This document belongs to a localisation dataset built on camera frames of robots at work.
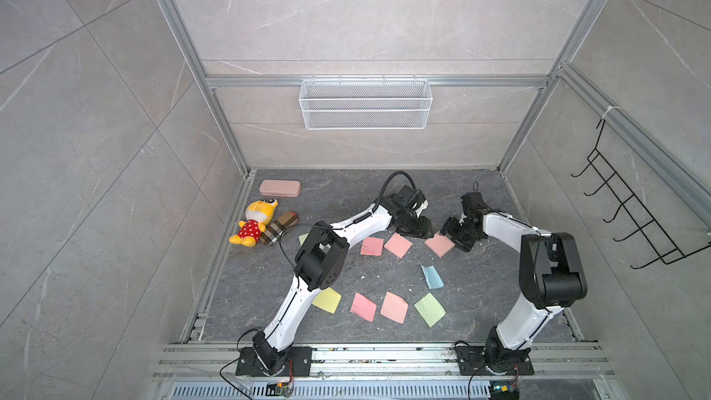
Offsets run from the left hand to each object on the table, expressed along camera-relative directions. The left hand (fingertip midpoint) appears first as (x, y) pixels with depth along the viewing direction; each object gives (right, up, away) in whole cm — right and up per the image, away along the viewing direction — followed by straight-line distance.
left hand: (434, 232), depth 91 cm
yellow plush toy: (-62, +5, +7) cm, 63 cm away
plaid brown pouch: (-54, +1, +7) cm, 55 cm away
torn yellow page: (-35, -20, -7) cm, 41 cm away
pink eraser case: (-56, +15, +21) cm, 62 cm away
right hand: (+7, -2, +6) cm, 10 cm away
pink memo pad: (-11, -5, +4) cm, 13 cm away
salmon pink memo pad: (+3, -5, +4) cm, 8 cm away
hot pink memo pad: (-20, -6, +5) cm, 22 cm away
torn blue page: (-1, -14, -2) cm, 15 cm away
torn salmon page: (-14, -22, -7) cm, 27 cm away
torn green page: (-3, -23, -8) cm, 24 cm away
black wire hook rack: (+43, +5, -27) cm, 51 cm away
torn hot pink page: (-24, -22, -8) cm, 33 cm away
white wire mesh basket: (-23, +46, +10) cm, 53 cm away
